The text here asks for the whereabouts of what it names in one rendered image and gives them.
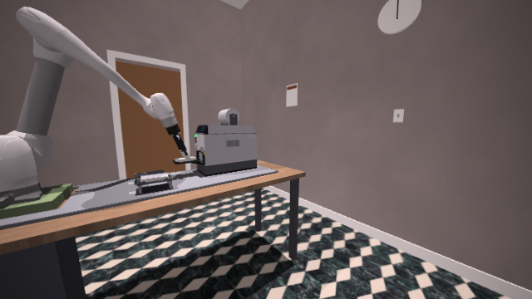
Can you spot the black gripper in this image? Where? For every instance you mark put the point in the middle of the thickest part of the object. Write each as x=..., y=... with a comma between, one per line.
x=173, y=130

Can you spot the white cylinder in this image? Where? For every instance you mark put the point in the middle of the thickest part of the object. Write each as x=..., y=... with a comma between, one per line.
x=223, y=115

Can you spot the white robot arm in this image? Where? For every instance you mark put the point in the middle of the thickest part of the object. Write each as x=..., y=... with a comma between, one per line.
x=26, y=151

